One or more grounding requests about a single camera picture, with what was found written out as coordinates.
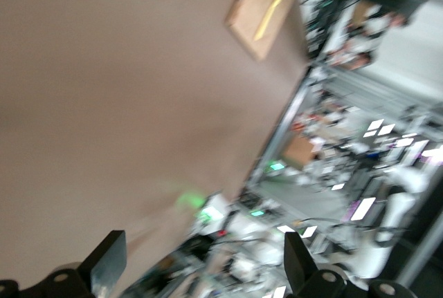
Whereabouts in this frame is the yellow plastic fork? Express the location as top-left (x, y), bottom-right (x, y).
top-left (253, 0), bottom-right (289, 42)

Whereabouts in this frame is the brown cardboard box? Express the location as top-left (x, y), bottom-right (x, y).
top-left (282, 136), bottom-right (321, 169)

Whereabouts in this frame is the brown table cover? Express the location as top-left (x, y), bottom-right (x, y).
top-left (0, 0), bottom-right (311, 298)

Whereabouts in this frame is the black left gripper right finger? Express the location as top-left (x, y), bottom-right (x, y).
top-left (283, 232), bottom-right (411, 298)

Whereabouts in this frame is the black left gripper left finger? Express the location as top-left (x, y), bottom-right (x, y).
top-left (0, 230), bottom-right (127, 298)

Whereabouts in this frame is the aluminium frame rail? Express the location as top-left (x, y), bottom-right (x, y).
top-left (242, 64), bottom-right (316, 192)

